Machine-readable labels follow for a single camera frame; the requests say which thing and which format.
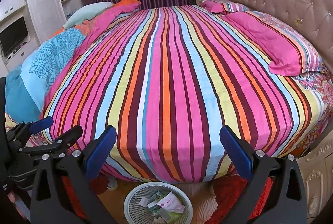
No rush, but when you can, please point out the white wardrobe with shelves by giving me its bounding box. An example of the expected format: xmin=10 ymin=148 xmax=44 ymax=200
xmin=0 ymin=0 xmax=86 ymax=71

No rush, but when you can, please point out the large pink pillow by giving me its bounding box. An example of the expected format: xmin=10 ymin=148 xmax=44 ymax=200
xmin=222 ymin=11 xmax=326 ymax=77

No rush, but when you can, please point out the white plastic waste basket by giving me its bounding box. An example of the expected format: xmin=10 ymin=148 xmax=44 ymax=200
xmin=123 ymin=182 xmax=194 ymax=224

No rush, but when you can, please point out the pale green pillow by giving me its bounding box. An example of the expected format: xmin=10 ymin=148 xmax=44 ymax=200
xmin=63 ymin=2 xmax=113 ymax=29

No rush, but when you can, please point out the red shaggy rug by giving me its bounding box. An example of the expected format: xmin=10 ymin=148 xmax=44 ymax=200
xmin=61 ymin=174 xmax=276 ymax=224

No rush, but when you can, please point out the striped bedsheet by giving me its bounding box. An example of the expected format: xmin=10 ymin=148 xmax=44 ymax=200
xmin=40 ymin=5 xmax=326 ymax=184

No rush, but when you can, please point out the cream carved bed frame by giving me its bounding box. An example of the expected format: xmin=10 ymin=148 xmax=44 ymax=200
xmin=297 ymin=136 xmax=333 ymax=224

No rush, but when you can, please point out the small pink pillow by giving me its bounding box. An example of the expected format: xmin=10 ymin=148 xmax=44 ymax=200
xmin=201 ymin=0 xmax=250 ymax=15

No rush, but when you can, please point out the floral patterned bed sheet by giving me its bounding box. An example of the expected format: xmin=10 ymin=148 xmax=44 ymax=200
xmin=291 ymin=68 xmax=333 ymax=159

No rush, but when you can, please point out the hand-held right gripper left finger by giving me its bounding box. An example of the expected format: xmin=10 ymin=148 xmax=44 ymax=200
xmin=30 ymin=125 xmax=117 ymax=224

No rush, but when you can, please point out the small lime green box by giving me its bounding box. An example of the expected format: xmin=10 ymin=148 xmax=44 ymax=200
xmin=159 ymin=210 xmax=183 ymax=223

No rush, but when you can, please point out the black television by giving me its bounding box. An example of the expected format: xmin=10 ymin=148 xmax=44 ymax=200
xmin=0 ymin=17 xmax=29 ymax=56

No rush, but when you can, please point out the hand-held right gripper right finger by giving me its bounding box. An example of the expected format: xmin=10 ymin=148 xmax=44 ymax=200
xmin=219 ymin=125 xmax=307 ymax=224

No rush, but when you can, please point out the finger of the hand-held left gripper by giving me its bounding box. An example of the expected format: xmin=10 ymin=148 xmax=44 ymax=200
xmin=22 ymin=124 xmax=84 ymax=159
xmin=8 ymin=117 xmax=54 ymax=141

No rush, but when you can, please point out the blue pink patterned quilt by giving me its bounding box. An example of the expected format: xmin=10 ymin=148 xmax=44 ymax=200
xmin=5 ymin=0 xmax=142 ymax=123

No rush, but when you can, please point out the teal white box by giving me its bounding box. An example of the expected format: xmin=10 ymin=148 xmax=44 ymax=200
xmin=147 ymin=191 xmax=167 ymax=210

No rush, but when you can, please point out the pink print tissue packet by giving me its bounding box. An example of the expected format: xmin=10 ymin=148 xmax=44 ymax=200
xmin=156 ymin=191 xmax=186 ymax=213

